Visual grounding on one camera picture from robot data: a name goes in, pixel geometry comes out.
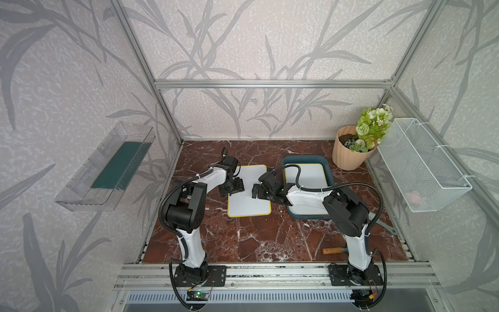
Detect yellow framed whiteboard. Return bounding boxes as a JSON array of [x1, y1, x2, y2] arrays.
[[283, 163, 329, 219], [227, 165, 272, 218]]

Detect dark teal storage tray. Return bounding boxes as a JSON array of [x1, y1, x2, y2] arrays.
[[281, 155, 337, 221]]

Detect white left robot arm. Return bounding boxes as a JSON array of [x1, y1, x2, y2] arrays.
[[158, 155, 244, 280]]

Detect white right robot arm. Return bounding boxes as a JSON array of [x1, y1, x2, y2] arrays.
[[252, 164, 384, 284]]

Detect beige flower pot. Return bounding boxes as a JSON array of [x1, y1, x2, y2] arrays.
[[332, 126, 376, 171]]

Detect green circuit board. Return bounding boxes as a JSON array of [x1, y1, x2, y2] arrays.
[[187, 290, 211, 301]]

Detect green white artificial flowers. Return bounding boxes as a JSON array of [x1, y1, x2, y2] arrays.
[[339, 104, 393, 153]]

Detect pink object in basket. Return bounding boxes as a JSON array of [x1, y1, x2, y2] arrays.
[[405, 191, 426, 206]]

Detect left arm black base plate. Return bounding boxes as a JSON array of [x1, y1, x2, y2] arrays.
[[174, 263, 227, 287]]

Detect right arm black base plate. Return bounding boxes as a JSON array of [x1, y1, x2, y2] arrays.
[[327, 263, 384, 287]]

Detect clear plastic wall shelf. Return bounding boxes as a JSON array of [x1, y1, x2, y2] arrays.
[[55, 122, 155, 212]]

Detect right circuit board with wires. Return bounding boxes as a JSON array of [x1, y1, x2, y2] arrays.
[[350, 289, 380, 309]]

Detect white wire mesh basket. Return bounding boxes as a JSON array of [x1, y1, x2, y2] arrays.
[[378, 118, 472, 213]]

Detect aluminium front rail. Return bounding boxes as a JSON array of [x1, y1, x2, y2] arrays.
[[114, 262, 441, 291]]

